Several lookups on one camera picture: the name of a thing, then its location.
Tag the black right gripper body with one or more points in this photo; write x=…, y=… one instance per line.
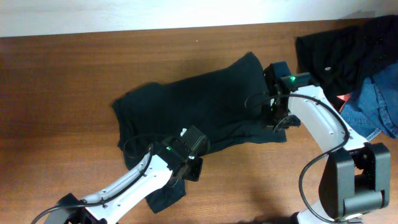
x=280, y=117

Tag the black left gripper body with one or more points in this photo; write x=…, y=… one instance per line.
x=193, y=169

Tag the dark green cloth garment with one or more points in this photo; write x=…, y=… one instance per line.
x=214, y=102

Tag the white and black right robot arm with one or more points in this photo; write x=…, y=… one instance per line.
x=356, y=177

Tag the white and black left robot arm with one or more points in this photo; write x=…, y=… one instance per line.
x=173, y=158

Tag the blue denim jeans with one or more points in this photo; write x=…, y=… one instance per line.
x=372, y=109

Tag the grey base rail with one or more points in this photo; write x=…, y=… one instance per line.
x=356, y=220

